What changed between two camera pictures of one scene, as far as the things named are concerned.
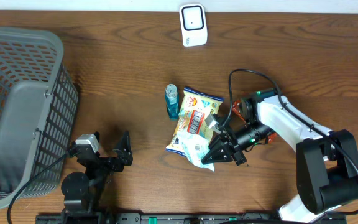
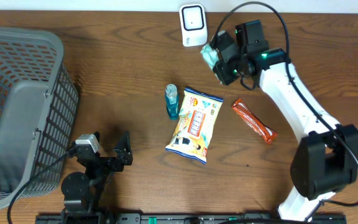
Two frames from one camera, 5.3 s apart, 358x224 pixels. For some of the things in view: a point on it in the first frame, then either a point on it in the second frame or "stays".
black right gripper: x=225 y=154 -> x=219 y=68
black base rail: x=191 y=218 stays
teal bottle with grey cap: x=172 y=101 stays
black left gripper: x=122 y=159 stays
